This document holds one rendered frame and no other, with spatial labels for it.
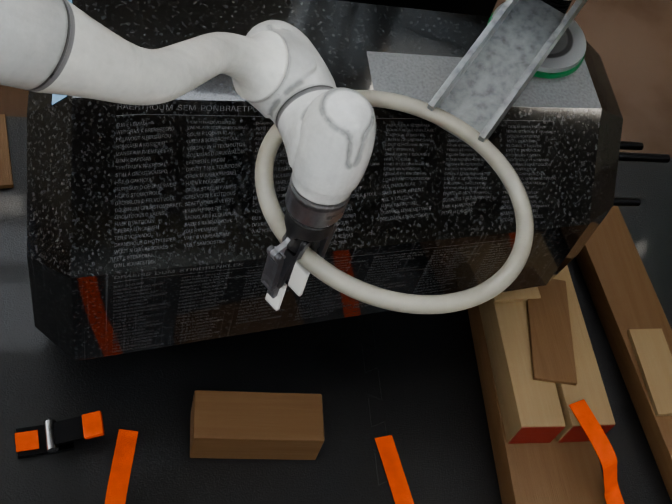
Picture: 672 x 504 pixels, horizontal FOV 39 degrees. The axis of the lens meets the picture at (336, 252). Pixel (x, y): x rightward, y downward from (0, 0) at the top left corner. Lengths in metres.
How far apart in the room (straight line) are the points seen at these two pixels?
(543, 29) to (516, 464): 1.04
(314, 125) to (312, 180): 0.08
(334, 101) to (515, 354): 1.28
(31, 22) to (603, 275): 2.11
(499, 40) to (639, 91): 1.63
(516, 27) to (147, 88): 1.04
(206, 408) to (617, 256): 1.29
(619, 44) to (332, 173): 2.46
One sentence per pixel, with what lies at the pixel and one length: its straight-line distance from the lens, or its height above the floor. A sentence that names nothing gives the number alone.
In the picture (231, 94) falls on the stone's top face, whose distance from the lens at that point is 1.85.
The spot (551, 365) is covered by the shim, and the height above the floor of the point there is 0.21.
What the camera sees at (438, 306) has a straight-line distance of 1.50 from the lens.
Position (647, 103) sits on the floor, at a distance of 3.49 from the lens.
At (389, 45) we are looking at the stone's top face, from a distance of 2.03.
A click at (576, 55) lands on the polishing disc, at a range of 2.14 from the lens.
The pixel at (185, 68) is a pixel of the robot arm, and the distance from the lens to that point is 1.13.
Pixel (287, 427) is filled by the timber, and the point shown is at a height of 0.14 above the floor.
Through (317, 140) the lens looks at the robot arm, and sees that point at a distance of 1.27.
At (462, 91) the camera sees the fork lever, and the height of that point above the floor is 0.91.
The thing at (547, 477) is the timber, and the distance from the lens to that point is 2.42.
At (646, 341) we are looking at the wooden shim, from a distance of 2.73.
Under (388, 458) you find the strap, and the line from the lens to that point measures 2.40.
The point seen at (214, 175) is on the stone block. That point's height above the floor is 0.72.
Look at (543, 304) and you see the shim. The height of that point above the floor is 0.21.
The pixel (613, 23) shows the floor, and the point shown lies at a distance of 3.73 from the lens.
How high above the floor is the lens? 2.17
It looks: 54 degrees down
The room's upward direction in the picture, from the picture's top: 20 degrees clockwise
